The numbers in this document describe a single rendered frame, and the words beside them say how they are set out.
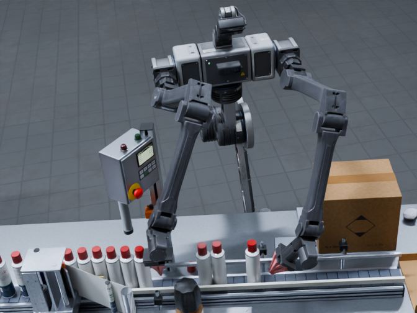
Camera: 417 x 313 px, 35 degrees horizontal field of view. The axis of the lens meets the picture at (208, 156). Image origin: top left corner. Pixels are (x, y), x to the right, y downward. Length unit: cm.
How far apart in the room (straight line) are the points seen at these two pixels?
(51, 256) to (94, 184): 228
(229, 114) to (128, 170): 72
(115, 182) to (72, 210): 220
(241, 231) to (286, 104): 257
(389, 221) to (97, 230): 121
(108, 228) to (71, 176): 187
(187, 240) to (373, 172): 80
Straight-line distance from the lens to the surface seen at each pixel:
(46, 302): 241
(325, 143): 220
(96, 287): 237
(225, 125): 276
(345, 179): 254
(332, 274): 250
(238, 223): 279
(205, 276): 240
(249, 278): 241
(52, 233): 292
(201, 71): 261
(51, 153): 500
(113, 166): 215
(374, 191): 249
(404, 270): 261
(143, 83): 570
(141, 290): 245
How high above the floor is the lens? 265
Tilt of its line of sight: 35 degrees down
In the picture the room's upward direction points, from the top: 6 degrees counter-clockwise
